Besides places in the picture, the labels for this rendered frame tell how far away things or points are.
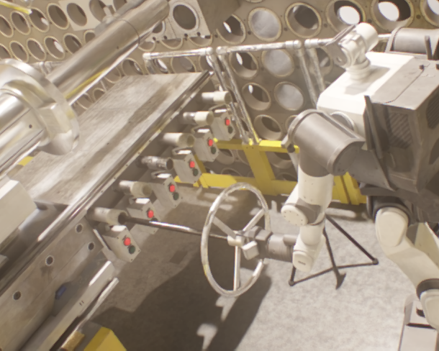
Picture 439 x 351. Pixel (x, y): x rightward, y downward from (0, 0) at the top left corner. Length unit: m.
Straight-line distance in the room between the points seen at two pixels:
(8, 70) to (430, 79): 1.30
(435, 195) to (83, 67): 1.28
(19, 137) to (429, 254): 1.33
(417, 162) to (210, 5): 2.39
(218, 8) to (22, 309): 2.19
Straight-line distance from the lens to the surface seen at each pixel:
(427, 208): 1.61
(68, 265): 2.40
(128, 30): 2.27
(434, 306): 1.87
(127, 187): 2.41
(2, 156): 1.88
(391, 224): 1.64
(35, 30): 5.43
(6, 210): 2.14
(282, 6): 3.65
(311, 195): 1.44
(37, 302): 2.35
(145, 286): 3.28
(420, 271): 1.83
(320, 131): 1.29
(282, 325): 2.75
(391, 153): 1.42
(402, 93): 1.35
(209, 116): 2.68
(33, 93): 1.94
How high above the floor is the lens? 2.09
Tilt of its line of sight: 31 degrees down
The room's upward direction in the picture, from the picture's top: 24 degrees counter-clockwise
